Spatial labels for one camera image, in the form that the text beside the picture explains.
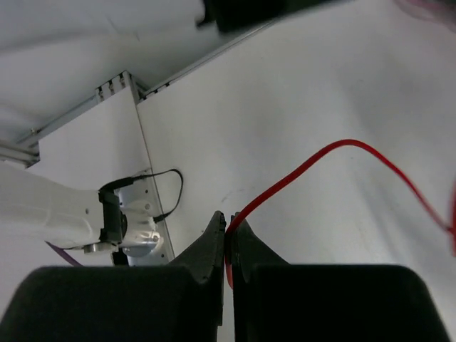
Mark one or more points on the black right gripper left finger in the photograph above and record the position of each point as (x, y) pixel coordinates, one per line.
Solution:
(180, 301)

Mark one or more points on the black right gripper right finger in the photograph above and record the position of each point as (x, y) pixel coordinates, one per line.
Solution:
(278, 301)

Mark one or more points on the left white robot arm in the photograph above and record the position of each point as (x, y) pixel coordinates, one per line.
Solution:
(67, 218)

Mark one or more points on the white front board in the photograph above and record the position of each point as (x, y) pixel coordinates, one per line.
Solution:
(101, 145)

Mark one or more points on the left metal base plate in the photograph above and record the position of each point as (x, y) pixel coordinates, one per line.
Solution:
(153, 213)

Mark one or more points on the aluminium table frame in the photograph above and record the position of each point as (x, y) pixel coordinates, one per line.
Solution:
(142, 66)

